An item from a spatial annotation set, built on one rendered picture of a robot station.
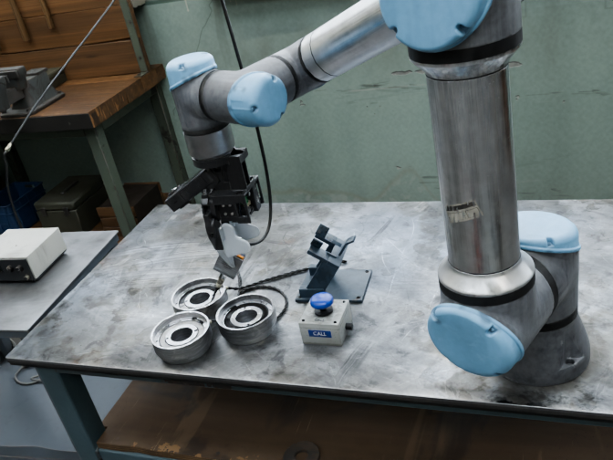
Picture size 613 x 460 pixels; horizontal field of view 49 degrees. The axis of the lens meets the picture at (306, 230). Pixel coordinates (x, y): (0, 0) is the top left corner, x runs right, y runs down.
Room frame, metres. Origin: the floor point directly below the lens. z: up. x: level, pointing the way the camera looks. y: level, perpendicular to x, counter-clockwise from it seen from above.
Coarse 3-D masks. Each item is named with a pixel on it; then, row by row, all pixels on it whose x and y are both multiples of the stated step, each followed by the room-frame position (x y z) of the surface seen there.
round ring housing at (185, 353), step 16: (176, 320) 1.01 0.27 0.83; (192, 320) 1.00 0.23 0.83; (208, 320) 0.97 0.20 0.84; (160, 336) 0.98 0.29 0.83; (176, 336) 0.98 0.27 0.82; (192, 336) 0.96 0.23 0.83; (208, 336) 0.95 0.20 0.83; (160, 352) 0.93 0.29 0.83; (176, 352) 0.92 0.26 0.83; (192, 352) 0.92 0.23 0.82
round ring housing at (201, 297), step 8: (192, 280) 1.12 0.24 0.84; (200, 280) 1.12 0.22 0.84; (208, 280) 1.12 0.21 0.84; (216, 280) 1.11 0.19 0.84; (184, 288) 1.11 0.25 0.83; (224, 288) 1.07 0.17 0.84; (176, 296) 1.09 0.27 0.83; (192, 296) 1.09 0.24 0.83; (200, 296) 1.09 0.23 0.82; (208, 296) 1.08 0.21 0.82; (224, 296) 1.05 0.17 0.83; (176, 304) 1.07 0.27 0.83; (192, 304) 1.05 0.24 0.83; (200, 304) 1.05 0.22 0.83; (208, 304) 1.03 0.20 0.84; (216, 304) 1.03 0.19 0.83; (176, 312) 1.04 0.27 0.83; (208, 312) 1.02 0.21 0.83; (216, 312) 1.03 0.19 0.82
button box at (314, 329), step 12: (336, 300) 0.95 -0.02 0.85; (348, 300) 0.94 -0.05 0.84; (312, 312) 0.93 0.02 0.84; (324, 312) 0.92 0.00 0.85; (336, 312) 0.92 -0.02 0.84; (348, 312) 0.93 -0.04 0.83; (300, 324) 0.91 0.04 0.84; (312, 324) 0.90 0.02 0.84; (324, 324) 0.89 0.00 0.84; (336, 324) 0.88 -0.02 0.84; (348, 324) 0.91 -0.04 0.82; (312, 336) 0.90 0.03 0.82; (324, 336) 0.89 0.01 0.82; (336, 336) 0.88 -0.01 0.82
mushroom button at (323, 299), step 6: (318, 294) 0.94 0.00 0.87; (324, 294) 0.93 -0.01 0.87; (330, 294) 0.93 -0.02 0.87; (312, 300) 0.92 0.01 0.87; (318, 300) 0.92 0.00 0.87; (324, 300) 0.91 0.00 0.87; (330, 300) 0.92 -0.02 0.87; (312, 306) 0.92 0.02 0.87; (318, 306) 0.91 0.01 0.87; (324, 306) 0.91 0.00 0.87
